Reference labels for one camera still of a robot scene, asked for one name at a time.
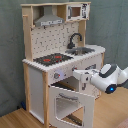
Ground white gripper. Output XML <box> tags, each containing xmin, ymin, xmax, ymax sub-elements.
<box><xmin>73</xmin><ymin>69</ymin><xmax>96</xmax><ymax>83</ymax></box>

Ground white oven door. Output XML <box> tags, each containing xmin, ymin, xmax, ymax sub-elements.
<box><xmin>49</xmin><ymin>86</ymin><xmax>95</xmax><ymax>128</ymax></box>

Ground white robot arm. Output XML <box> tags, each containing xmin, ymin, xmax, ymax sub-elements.
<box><xmin>73</xmin><ymin>64</ymin><xmax>128</xmax><ymax>94</ymax></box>

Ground wooden toy kitchen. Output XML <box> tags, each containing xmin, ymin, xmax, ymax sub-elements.
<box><xmin>22</xmin><ymin>2</ymin><xmax>105</xmax><ymax>128</ymax></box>

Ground white cabinet door with dispenser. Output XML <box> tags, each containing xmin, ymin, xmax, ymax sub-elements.
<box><xmin>82</xmin><ymin>58</ymin><xmax>101</xmax><ymax>98</ymax></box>

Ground grey toy sink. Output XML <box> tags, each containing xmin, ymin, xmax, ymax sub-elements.
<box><xmin>65</xmin><ymin>47</ymin><xmax>95</xmax><ymax>55</ymax></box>

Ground left red stove knob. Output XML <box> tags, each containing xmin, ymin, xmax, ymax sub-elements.
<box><xmin>54</xmin><ymin>73</ymin><xmax>60</xmax><ymax>79</ymax></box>

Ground black toy faucet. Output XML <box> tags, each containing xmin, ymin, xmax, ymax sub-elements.
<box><xmin>67</xmin><ymin>33</ymin><xmax>82</xmax><ymax>49</ymax></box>

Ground black toy stovetop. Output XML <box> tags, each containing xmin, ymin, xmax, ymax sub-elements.
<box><xmin>34</xmin><ymin>53</ymin><xmax>71</xmax><ymax>67</ymax></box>

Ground grey backdrop curtain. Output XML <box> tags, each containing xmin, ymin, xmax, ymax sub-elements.
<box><xmin>0</xmin><ymin>0</ymin><xmax>128</xmax><ymax>117</ymax></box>

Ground white toy microwave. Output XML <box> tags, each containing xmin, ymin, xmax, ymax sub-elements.
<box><xmin>67</xmin><ymin>4</ymin><xmax>90</xmax><ymax>21</ymax></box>

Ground grey range hood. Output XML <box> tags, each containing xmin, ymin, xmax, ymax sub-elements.
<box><xmin>35</xmin><ymin>6</ymin><xmax>64</xmax><ymax>27</ymax></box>

